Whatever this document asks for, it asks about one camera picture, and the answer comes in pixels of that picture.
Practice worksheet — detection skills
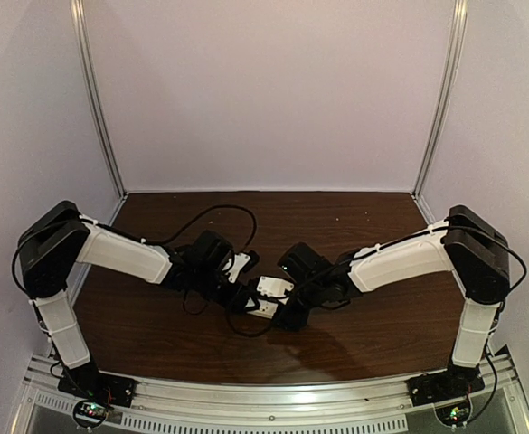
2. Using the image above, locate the white remote control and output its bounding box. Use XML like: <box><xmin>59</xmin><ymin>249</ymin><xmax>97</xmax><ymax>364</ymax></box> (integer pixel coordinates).
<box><xmin>245</xmin><ymin>300</ymin><xmax>278</xmax><ymax>320</ymax></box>

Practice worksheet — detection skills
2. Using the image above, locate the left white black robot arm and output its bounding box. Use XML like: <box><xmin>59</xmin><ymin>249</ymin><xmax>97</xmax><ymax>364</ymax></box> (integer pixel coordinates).
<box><xmin>11</xmin><ymin>201</ymin><xmax>260</xmax><ymax>394</ymax></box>

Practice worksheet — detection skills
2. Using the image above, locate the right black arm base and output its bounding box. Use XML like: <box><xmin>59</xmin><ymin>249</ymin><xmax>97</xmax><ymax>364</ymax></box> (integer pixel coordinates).
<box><xmin>406</xmin><ymin>367</ymin><xmax>485</xmax><ymax>407</ymax></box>

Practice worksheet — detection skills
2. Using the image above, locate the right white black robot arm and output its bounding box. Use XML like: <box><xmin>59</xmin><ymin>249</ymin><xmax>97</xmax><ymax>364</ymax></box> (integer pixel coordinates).
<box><xmin>277</xmin><ymin>205</ymin><xmax>516</xmax><ymax>382</ymax></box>

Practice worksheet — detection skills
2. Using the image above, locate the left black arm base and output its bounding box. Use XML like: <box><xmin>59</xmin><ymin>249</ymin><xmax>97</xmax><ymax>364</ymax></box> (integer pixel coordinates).
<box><xmin>57</xmin><ymin>363</ymin><xmax>137</xmax><ymax>408</ymax></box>

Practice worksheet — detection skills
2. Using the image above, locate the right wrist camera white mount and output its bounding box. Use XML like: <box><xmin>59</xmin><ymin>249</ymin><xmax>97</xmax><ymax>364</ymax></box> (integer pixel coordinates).
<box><xmin>256</xmin><ymin>276</ymin><xmax>295</xmax><ymax>300</ymax></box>

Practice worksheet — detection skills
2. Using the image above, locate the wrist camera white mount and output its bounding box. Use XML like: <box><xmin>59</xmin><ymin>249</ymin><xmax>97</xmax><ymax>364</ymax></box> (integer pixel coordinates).
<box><xmin>222</xmin><ymin>250</ymin><xmax>260</xmax><ymax>283</ymax></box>
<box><xmin>256</xmin><ymin>276</ymin><xmax>295</xmax><ymax>300</ymax></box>

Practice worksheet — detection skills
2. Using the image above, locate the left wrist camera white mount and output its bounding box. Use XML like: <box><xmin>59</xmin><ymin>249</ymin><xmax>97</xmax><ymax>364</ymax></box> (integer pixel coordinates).
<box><xmin>222</xmin><ymin>250</ymin><xmax>260</xmax><ymax>283</ymax></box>

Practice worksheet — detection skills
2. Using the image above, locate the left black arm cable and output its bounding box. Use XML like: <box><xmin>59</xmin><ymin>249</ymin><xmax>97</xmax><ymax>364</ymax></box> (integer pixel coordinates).
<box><xmin>11</xmin><ymin>205</ymin><xmax>259</xmax><ymax>316</ymax></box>

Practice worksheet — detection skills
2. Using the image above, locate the front aluminium rail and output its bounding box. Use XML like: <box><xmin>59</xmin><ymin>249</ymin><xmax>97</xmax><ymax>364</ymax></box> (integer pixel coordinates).
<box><xmin>6</xmin><ymin>354</ymin><xmax>529</xmax><ymax>433</ymax></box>

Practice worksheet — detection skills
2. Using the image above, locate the left aluminium frame post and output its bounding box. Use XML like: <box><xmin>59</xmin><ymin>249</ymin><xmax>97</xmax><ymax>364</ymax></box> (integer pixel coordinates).
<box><xmin>69</xmin><ymin>0</ymin><xmax>128</xmax><ymax>195</ymax></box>

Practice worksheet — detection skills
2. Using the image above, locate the aluminium frame post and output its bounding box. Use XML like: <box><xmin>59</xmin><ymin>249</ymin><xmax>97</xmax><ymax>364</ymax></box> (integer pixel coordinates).
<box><xmin>69</xmin><ymin>0</ymin><xmax>128</xmax><ymax>195</ymax></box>
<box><xmin>412</xmin><ymin>0</ymin><xmax>468</xmax><ymax>198</ymax></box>

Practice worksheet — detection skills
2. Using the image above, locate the right aluminium frame post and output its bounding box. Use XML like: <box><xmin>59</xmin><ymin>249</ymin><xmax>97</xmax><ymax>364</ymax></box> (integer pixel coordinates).
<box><xmin>412</xmin><ymin>0</ymin><xmax>468</xmax><ymax>198</ymax></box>

